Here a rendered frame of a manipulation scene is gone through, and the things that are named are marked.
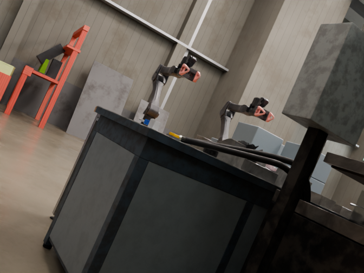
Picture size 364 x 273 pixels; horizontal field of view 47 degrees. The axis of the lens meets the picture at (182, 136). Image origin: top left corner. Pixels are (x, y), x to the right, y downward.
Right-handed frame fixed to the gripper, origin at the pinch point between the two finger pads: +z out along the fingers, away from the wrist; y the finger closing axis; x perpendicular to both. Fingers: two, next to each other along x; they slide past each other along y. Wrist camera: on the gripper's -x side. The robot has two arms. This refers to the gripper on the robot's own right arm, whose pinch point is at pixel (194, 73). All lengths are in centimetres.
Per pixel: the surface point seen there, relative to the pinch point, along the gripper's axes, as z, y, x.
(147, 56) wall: -837, 228, -128
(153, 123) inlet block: 14.5, -15.7, 36.6
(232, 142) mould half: 30.7, 23.6, 28.0
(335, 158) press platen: 81, 46, 17
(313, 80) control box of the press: 94, 6, -3
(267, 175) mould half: 44, 44, 36
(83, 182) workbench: 18, -38, 78
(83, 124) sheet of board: -767, 133, 97
